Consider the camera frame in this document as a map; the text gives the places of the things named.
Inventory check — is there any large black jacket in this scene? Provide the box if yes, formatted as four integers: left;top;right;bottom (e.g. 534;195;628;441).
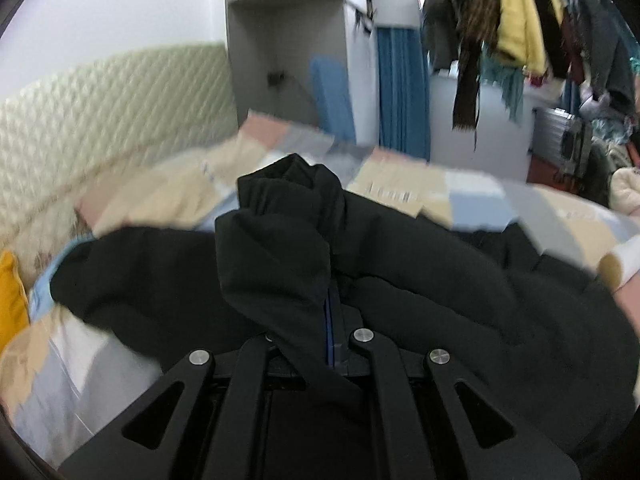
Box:
50;155;639;458

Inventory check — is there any blue window curtain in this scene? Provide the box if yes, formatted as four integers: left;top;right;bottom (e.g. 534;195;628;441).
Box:
376;27;431;160

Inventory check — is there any blue folded board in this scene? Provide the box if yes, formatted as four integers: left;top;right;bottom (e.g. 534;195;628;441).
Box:
309;55;356;143

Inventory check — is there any grey ribbed suitcase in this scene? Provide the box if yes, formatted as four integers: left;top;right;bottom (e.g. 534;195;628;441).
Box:
529;107;592;179

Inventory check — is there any patchwork checked quilt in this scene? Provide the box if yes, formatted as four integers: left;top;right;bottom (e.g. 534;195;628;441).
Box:
1;118;639;466

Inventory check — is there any white cylindrical bolster pillow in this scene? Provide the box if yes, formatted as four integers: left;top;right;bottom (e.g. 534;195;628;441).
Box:
597;236;640;292

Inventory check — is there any light blue sheet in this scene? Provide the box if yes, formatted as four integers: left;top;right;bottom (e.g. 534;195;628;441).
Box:
27;237;89;323

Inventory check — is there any teal hanging scarf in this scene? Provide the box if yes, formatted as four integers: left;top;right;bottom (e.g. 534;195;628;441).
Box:
480;52;525;125

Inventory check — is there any cream fluffy blanket pile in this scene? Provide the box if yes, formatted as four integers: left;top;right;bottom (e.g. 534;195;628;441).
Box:
608;168;640;217

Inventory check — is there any yellow cartoon pillow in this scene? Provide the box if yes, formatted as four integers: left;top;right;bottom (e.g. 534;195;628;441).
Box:
0;250;29;350

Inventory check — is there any dark grey hanging coat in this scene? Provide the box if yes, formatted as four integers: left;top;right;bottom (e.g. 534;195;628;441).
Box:
422;0;460;73

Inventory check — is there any cream quilted headboard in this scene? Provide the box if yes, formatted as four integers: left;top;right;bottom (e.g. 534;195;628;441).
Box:
1;44;238;286

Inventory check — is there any yellow hanging jacket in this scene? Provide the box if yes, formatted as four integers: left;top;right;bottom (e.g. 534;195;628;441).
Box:
497;0;547;76

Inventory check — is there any brown plaid hanging coat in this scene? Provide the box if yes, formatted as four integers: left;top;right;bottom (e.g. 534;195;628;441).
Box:
452;0;500;130

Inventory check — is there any dark denim hanging jacket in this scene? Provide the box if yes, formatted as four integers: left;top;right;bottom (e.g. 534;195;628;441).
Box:
576;0;636;115

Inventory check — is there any grey wall cabinet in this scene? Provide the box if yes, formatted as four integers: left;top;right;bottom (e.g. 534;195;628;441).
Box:
226;0;378;145

